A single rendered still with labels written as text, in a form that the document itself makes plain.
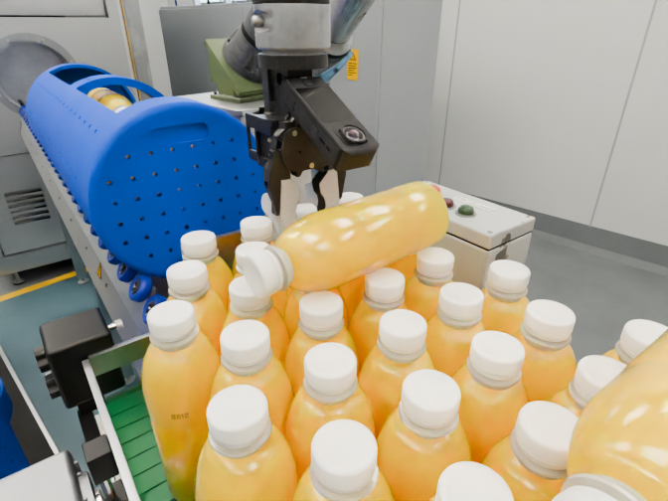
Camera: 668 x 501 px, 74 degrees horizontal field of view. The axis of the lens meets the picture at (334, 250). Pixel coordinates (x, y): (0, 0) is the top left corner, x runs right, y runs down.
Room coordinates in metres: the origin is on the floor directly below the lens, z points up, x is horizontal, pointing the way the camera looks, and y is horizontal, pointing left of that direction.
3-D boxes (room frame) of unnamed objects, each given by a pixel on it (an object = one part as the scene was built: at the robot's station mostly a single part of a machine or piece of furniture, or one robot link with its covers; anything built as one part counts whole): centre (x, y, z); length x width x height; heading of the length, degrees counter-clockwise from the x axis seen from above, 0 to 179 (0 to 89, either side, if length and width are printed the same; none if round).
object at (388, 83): (3.23, 0.39, 0.72); 2.15 x 0.54 x 1.45; 46
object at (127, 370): (1.39, 0.86, 0.31); 0.06 x 0.06 x 0.63; 37
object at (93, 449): (0.28, 0.22, 0.94); 0.03 x 0.02 x 0.08; 37
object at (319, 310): (0.32, 0.01, 1.10); 0.04 x 0.04 x 0.02
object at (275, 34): (0.49, 0.04, 1.33); 0.08 x 0.08 x 0.05
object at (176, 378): (0.31, 0.14, 1.00); 0.07 x 0.07 x 0.20
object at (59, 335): (0.44, 0.31, 0.95); 0.10 x 0.07 x 0.10; 127
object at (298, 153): (0.50, 0.05, 1.24); 0.09 x 0.08 x 0.12; 37
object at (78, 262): (2.18, 1.45, 0.31); 0.06 x 0.06 x 0.63; 37
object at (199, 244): (0.46, 0.16, 1.10); 0.04 x 0.04 x 0.02
